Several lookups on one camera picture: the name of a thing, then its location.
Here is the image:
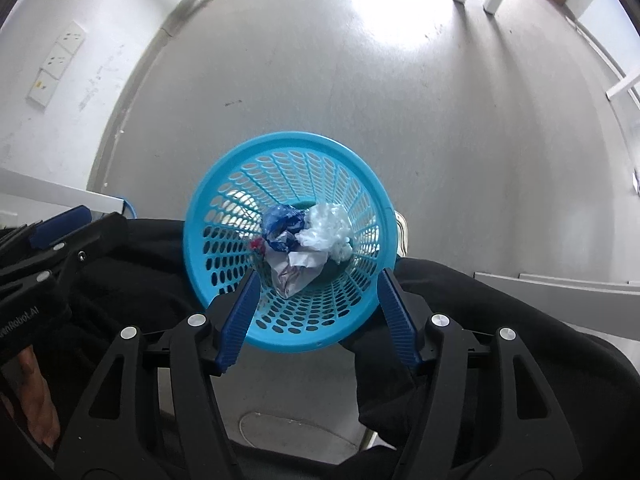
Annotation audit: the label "clear plastic bag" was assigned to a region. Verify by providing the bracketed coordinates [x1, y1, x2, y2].
[294, 203, 354, 267]

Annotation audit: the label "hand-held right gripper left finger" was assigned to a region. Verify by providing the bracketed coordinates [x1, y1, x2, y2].
[52, 269, 262, 480]

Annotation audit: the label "white wall socket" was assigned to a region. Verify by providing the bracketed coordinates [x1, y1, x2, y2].
[26, 68, 60, 110]
[40, 42, 71, 81]
[55, 20, 87, 56]

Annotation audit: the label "blue wrapper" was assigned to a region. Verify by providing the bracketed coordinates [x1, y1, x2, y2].
[262, 204, 309, 254]

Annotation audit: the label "person's black trousers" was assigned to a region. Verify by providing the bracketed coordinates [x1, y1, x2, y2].
[0, 217, 640, 480]

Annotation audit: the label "white curved bar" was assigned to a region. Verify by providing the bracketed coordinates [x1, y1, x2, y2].
[394, 211, 412, 257]

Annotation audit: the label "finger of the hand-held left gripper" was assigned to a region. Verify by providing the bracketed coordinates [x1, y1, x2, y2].
[0, 212, 129, 302]
[0, 204, 92, 262]

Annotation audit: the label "white frame bar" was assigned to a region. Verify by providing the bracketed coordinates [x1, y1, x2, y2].
[604, 67, 640, 104]

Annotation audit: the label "white paper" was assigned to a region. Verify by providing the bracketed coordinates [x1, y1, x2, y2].
[264, 247, 329, 301]

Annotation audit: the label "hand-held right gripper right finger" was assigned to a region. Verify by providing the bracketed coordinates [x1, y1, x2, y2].
[377, 268, 587, 480]

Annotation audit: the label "white table panel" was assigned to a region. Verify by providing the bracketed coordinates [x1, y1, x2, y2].
[472, 270, 640, 342]
[0, 167, 127, 222]

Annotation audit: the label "person's left hand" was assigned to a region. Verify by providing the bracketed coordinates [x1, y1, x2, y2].
[0, 346, 64, 454]

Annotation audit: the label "blue plastic mesh basket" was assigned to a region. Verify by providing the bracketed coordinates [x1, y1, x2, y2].
[182, 131, 401, 355]

